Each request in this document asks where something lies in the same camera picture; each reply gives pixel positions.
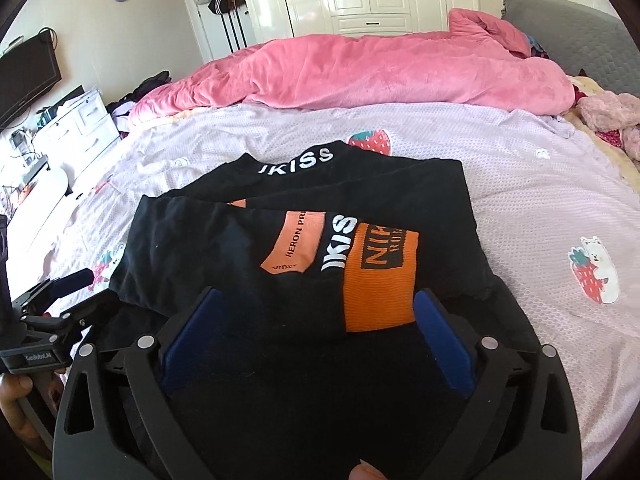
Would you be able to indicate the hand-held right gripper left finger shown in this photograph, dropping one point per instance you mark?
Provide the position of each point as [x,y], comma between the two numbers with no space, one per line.
[187,347]

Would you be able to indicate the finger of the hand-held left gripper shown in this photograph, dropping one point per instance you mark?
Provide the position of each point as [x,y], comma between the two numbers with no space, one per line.
[72,282]
[95,307]

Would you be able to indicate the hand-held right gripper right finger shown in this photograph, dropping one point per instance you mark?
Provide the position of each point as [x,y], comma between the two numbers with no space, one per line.
[445,345]

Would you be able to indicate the black long-sleeve shirt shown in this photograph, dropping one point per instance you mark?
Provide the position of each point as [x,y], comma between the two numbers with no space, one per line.
[210,240]

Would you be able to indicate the dark clothes pile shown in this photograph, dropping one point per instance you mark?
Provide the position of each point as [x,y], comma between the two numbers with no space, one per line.
[150,85]

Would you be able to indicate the person's left hand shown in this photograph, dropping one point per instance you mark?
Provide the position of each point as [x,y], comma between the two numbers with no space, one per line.
[17,389]

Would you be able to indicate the person's right hand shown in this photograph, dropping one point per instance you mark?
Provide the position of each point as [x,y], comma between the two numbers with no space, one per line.
[366,472]

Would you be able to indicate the white rounded desk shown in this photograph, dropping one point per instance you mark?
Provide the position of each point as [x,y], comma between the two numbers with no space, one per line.
[40,195]

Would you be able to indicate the white drawer cabinet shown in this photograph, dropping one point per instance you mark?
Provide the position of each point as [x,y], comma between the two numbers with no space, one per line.
[85,120]

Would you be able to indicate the lilac printed bed sheet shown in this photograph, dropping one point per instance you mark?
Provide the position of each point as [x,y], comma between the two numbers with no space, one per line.
[525,200]

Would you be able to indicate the black television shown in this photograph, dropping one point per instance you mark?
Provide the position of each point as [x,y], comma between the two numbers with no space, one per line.
[25,85]

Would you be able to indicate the beige blanket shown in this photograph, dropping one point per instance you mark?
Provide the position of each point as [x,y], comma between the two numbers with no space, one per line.
[627,165]

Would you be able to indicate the white door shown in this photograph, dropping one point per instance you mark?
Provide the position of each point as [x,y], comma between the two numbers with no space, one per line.
[210,40]

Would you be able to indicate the pink duvet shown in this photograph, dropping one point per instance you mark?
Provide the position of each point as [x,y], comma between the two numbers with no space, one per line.
[350,75]

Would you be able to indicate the pink fluffy garment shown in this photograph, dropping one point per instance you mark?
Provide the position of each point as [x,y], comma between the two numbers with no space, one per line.
[610,110]

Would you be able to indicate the dark floral pillow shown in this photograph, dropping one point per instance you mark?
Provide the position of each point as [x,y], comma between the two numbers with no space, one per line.
[537,46]

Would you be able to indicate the grey quilted headboard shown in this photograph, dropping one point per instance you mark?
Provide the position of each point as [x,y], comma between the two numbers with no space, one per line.
[575,35]

